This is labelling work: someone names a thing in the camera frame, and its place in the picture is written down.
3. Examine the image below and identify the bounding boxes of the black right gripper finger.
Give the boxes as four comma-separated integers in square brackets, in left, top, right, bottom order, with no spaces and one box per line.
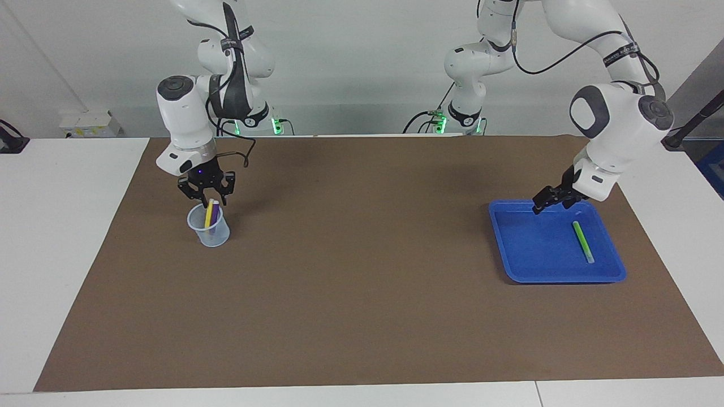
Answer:
[213,173,236,207]
[178,175,212,209]

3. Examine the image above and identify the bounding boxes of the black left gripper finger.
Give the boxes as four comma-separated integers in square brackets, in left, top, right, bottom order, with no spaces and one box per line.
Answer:
[553,191,590,211]
[531,187,562,215]

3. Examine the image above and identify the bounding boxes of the green pen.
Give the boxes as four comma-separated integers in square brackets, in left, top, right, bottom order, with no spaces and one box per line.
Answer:
[572,220,596,265]

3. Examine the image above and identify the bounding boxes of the blue plastic tray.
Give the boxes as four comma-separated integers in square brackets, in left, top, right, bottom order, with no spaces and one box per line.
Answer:
[488,199,627,284]

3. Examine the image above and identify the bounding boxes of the translucent plastic cup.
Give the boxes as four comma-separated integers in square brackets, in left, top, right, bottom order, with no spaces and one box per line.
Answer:
[187,202,231,248]

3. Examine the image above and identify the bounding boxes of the black stand pole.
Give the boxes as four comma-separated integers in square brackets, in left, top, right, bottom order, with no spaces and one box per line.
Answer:
[658,88,724,151]

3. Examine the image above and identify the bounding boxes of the blue box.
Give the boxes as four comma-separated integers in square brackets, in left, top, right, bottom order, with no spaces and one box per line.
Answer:
[696,140,724,200]

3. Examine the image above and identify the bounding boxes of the brown table mat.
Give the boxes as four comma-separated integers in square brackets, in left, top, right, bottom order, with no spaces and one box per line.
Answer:
[33,135,724,393]

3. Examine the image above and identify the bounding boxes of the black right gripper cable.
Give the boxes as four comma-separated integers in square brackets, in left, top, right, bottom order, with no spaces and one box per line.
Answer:
[204,85,257,169]

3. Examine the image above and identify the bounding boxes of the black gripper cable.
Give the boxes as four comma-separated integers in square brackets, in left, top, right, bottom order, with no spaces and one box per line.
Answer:
[511,0,661,101]
[204,85,257,169]

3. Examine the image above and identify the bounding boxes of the black base cable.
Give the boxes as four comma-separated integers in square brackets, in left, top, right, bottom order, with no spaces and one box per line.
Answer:
[216,116,296,137]
[402,82,456,135]

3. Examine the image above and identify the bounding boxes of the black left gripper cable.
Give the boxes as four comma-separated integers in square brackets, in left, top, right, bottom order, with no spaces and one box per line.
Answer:
[511,0,661,101]

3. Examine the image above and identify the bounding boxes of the black clamp mount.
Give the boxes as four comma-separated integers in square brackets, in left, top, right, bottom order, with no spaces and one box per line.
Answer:
[0,119,31,155]

